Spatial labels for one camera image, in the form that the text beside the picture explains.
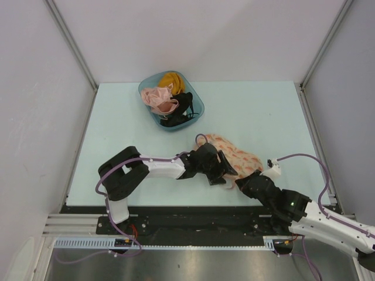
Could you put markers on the grey slotted cable duct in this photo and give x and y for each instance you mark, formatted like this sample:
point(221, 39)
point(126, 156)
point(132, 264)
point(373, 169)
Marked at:
point(267, 243)

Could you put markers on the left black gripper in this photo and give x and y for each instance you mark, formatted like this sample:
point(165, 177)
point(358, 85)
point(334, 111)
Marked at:
point(221, 168)

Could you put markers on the mustard yellow garment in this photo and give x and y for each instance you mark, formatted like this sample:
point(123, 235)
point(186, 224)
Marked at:
point(173, 81)

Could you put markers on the aluminium rail beam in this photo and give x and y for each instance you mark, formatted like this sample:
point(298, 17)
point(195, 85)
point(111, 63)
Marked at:
point(73, 224)

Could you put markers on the teal plastic basin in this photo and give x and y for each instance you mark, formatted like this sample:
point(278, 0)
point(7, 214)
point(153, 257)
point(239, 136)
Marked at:
point(153, 81)

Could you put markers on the floral mesh laundry bag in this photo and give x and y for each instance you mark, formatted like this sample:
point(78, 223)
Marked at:
point(243, 162)

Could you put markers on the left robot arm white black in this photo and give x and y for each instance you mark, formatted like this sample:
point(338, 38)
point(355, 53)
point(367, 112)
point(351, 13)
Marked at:
point(124, 172)

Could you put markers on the right aluminium frame post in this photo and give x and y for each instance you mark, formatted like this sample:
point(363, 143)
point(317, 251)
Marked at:
point(336, 24)

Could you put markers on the black bra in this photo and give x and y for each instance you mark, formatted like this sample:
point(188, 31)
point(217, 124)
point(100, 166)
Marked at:
point(186, 112)

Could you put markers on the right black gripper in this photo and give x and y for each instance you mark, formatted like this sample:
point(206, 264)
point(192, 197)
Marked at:
point(242, 183)

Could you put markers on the pink bra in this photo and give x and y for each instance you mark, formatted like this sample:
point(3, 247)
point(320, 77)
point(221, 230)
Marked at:
point(160, 100)

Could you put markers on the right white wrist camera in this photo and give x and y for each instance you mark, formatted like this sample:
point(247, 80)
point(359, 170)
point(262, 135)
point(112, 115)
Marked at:
point(274, 169)

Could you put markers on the aluminium frame post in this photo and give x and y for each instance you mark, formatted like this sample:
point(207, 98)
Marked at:
point(71, 42)
point(336, 24)

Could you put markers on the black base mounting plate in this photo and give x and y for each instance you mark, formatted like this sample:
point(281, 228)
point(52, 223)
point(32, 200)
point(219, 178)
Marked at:
point(176, 236)

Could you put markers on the left aluminium frame post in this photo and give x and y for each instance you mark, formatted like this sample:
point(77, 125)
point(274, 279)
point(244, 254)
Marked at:
point(71, 42)

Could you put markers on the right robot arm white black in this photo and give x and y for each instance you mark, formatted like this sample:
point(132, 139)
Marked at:
point(296, 213)

